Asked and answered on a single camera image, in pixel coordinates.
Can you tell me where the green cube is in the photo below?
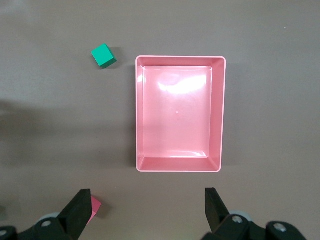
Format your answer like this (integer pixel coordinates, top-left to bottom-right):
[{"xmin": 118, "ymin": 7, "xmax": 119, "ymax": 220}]
[{"xmin": 90, "ymin": 43, "xmax": 118, "ymax": 69}]

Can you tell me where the pink cube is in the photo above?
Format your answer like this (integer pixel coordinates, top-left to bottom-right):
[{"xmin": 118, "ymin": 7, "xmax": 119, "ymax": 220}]
[{"xmin": 86, "ymin": 195, "xmax": 103, "ymax": 226}]

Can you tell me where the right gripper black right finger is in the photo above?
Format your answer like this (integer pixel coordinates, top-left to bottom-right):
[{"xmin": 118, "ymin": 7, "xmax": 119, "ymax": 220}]
[{"xmin": 199, "ymin": 187, "xmax": 307, "ymax": 240}]

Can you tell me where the pink plastic tray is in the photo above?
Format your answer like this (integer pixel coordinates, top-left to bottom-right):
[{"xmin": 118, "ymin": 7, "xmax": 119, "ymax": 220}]
[{"xmin": 134, "ymin": 55, "xmax": 227, "ymax": 174}]

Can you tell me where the brown table cloth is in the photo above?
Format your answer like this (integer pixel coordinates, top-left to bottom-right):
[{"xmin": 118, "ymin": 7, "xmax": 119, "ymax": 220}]
[{"xmin": 0, "ymin": 0, "xmax": 320, "ymax": 240}]

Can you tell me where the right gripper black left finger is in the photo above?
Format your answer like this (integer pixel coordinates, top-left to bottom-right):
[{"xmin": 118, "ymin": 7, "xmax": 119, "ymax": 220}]
[{"xmin": 0, "ymin": 189, "xmax": 93, "ymax": 240}]

